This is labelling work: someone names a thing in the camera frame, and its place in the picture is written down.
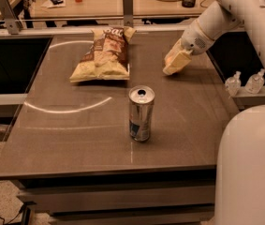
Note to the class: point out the grey metal rail bracket left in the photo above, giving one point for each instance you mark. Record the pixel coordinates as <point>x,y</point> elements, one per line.
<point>12,23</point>

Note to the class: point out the clear plastic bottle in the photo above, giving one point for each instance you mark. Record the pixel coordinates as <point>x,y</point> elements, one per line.
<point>255,82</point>
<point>233,84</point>

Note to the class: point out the grey metal rail bracket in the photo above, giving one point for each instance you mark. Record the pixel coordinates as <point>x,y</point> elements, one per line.
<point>12,23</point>
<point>128,12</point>

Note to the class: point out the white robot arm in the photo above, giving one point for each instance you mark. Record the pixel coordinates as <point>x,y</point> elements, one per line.
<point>240,176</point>

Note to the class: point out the yellow brown chip bag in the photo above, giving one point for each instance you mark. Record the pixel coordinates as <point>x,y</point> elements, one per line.
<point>107,58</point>

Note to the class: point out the grey table base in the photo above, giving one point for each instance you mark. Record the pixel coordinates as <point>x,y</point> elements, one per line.
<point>124,198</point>

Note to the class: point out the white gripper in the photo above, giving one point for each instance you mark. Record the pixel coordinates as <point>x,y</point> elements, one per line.
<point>193,39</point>

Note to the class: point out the black mesh pen cup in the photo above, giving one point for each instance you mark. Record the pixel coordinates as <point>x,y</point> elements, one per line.
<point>188,3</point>

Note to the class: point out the grey metal rail bracket middle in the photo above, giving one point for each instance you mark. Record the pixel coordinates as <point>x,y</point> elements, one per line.
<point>128,12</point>

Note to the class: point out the silver drink can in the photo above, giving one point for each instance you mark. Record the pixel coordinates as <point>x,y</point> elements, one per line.
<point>141,104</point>

